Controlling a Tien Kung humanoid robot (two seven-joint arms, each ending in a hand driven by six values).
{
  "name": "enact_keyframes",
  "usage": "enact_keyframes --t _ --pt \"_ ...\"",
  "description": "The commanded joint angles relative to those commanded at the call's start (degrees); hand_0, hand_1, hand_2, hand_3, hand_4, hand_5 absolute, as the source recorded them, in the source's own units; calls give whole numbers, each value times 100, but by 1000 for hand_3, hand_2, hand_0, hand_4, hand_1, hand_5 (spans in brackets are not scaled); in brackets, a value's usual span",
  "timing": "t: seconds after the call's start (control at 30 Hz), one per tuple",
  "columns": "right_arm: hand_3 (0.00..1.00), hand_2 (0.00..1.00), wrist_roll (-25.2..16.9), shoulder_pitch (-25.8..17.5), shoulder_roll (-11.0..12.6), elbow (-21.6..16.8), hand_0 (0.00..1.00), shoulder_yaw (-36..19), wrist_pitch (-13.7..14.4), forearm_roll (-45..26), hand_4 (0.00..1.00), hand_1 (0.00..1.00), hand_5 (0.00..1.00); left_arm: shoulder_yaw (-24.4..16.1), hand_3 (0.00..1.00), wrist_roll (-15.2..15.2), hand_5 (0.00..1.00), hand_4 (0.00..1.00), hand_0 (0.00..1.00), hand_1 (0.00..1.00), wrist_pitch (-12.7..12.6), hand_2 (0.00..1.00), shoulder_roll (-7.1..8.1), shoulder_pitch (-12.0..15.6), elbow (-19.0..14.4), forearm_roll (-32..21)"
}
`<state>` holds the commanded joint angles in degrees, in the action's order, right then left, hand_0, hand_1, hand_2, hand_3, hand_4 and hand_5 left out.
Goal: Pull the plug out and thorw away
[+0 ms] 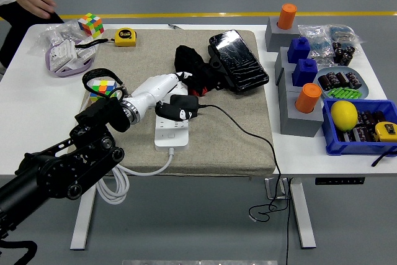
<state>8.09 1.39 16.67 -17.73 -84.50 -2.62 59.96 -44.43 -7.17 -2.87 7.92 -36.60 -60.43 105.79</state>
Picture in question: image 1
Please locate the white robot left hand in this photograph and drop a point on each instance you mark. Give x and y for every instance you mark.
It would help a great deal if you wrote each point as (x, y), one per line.
(155, 89)

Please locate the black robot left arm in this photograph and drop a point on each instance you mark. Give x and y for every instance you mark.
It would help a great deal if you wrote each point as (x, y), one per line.
(46, 168)

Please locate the person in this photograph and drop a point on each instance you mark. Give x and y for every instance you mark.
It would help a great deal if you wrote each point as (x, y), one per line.
(15, 20)

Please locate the clear bag of white parts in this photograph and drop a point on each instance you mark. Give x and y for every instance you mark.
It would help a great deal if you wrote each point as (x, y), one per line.
(49, 33)

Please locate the colourful puzzle cube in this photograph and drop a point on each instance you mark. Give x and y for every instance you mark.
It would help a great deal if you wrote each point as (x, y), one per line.
(91, 26)
(102, 86)

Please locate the grey pen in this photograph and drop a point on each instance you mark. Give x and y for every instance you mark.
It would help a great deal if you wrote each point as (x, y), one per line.
(173, 26)

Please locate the grey-brown fabric mat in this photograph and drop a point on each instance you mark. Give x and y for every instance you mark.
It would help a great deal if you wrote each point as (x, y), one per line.
(217, 141)

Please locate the purple plastic basket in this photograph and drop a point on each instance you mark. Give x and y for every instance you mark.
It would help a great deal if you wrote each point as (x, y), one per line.
(62, 74)

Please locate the glossy black rectangular case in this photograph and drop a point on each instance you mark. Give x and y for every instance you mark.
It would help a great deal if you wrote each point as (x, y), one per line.
(239, 57)

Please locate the white table leg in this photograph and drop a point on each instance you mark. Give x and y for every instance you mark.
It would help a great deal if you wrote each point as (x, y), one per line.
(83, 215)
(302, 215)

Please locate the large grey block with hole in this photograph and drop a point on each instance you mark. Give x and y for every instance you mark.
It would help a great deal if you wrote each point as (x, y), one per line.
(297, 125)

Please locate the blue block with knob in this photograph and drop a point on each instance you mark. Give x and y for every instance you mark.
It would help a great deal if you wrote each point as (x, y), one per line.
(305, 74)
(298, 51)

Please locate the orange cylinder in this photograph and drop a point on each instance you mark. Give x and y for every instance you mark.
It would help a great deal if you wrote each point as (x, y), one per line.
(287, 16)
(307, 97)

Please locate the clear bag with blue print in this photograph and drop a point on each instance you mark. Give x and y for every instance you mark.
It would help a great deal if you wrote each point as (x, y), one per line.
(316, 40)

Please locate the dark brown capacitor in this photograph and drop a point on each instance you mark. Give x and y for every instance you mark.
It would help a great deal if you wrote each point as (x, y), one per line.
(337, 47)
(354, 80)
(325, 82)
(365, 118)
(364, 133)
(342, 59)
(333, 79)
(345, 137)
(342, 79)
(349, 51)
(379, 117)

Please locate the green battery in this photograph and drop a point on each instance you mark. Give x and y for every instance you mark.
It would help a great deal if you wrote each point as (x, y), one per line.
(350, 92)
(344, 92)
(332, 93)
(338, 93)
(356, 93)

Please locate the yellow lemon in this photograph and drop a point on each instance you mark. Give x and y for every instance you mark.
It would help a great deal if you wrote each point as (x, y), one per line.
(344, 116)

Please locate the clear bag of small parts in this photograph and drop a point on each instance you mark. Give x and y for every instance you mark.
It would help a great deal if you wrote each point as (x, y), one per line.
(344, 33)

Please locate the blue plastic bin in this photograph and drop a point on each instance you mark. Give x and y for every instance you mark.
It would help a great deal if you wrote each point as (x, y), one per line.
(344, 148)

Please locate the black desk control panel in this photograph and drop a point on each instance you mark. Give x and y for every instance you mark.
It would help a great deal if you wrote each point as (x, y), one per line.
(339, 181)

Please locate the light blue oval plate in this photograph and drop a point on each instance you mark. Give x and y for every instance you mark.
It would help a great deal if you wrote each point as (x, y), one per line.
(364, 91)

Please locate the white plastic switch boxes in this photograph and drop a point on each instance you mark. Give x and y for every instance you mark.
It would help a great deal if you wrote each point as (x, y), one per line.
(63, 52)

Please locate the silver metal bracket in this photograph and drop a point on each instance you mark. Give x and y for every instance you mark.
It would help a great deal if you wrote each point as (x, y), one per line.
(271, 189)

